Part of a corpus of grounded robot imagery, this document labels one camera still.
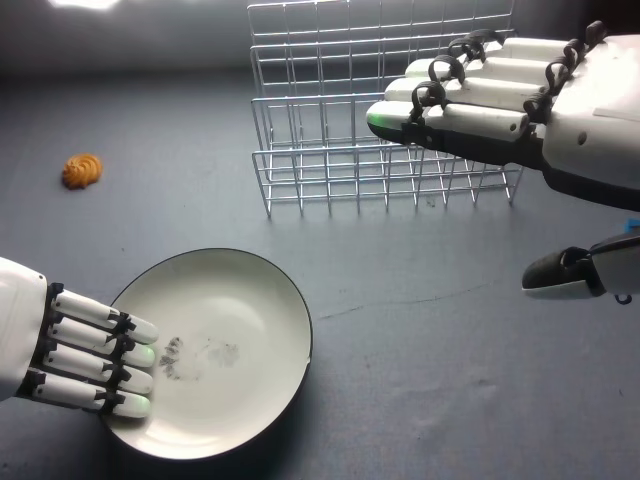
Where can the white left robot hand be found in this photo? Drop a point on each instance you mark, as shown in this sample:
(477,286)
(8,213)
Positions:
(20,325)

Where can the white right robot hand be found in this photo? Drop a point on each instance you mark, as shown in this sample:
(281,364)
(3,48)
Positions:
(590,115)

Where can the orange swirl cookie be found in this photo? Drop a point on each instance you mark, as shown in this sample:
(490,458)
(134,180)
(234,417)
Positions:
(83,171)

